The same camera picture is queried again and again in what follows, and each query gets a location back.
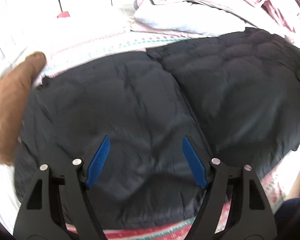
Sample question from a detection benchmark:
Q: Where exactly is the black quilted puffer jacket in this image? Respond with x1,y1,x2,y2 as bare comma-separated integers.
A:
14,28,300,229

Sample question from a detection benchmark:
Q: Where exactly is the christmas patterned knit blanket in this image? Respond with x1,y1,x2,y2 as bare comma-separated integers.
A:
34,33,291,240

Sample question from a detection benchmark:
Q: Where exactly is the brown folded blanket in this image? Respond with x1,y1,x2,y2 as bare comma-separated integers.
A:
0,51,47,166

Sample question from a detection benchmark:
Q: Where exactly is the grey bed sheet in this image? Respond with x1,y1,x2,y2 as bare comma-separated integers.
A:
0,0,146,225

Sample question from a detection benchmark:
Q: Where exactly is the light blue fleece blanket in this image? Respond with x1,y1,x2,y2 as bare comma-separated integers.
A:
134,2,246,36

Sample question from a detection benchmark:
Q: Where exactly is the red small object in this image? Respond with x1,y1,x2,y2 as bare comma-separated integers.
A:
57,11,70,18

